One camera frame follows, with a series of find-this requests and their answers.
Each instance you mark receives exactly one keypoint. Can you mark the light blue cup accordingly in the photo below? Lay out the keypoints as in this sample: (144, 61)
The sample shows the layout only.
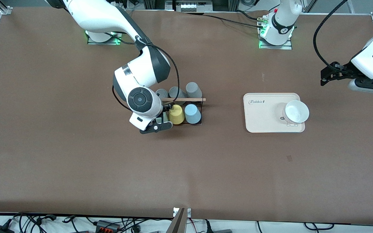
(192, 113)

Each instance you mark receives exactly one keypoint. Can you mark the brown stand post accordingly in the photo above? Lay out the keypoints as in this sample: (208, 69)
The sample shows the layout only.
(177, 223)

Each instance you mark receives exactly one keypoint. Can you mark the yellow cup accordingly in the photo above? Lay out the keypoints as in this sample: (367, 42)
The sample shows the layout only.
(176, 115)

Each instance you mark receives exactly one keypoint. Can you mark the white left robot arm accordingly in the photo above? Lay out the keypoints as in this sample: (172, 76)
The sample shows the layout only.
(282, 22)

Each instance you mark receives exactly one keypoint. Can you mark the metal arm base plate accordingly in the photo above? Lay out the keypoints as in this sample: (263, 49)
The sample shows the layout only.
(115, 42)
(287, 46)

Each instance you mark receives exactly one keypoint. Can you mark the beige rabbit print tray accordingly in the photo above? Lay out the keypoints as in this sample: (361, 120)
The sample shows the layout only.
(261, 116)

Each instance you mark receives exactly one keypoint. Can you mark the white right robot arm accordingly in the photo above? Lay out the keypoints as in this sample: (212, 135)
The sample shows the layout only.
(96, 16)

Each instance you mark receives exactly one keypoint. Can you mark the black power adapter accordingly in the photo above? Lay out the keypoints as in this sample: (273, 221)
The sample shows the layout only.
(2, 229)

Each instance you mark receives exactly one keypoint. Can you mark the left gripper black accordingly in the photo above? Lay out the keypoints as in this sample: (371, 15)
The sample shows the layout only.
(344, 70)

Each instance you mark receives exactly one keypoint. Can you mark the grey cup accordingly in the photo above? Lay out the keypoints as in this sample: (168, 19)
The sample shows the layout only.
(175, 92)
(162, 93)
(193, 89)

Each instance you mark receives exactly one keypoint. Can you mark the pale green cup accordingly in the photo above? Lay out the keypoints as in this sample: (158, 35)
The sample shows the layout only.
(165, 116)

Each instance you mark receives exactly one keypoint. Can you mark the black red connector block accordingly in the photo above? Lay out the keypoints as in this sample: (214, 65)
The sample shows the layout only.
(107, 225)

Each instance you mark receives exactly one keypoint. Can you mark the white bowl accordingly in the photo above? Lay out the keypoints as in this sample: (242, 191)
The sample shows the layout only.
(296, 111)

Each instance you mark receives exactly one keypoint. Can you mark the power strip white sockets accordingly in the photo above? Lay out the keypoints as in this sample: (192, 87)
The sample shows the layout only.
(189, 6)

